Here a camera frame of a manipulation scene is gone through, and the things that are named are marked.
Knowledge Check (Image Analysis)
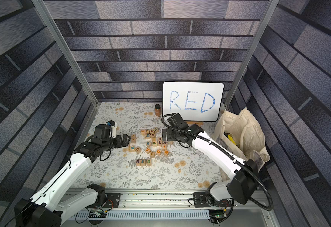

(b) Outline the white dry-erase board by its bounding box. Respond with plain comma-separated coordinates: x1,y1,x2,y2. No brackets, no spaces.
163,81,225,122

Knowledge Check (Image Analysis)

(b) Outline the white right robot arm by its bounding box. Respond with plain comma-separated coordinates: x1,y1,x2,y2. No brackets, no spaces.
161,113,265,207

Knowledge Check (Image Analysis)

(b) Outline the wooden block letter G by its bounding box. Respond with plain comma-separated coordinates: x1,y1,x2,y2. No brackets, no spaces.
135,147,142,154

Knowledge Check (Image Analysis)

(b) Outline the brown spice jar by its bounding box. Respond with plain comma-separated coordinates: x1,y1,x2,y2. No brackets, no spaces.
154,104,162,117

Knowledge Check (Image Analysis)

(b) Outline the wooden block letter D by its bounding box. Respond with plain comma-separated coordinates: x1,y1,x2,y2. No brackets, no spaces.
146,159,152,166

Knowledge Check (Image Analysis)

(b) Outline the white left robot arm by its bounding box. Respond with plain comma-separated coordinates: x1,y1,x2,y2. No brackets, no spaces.
14,121,131,227

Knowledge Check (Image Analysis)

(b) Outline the wooden block letter E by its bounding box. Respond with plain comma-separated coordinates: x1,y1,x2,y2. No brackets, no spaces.
140,159,147,166

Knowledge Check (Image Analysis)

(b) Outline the cream canvas tote bag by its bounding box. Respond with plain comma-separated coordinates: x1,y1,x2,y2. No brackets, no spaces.
211,108,270,170

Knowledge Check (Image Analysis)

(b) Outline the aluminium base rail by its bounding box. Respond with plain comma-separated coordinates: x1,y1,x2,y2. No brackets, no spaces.
40,189,271,220

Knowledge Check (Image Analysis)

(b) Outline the wooden whiteboard stand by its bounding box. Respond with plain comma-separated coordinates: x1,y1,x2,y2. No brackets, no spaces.
186,121,203,127

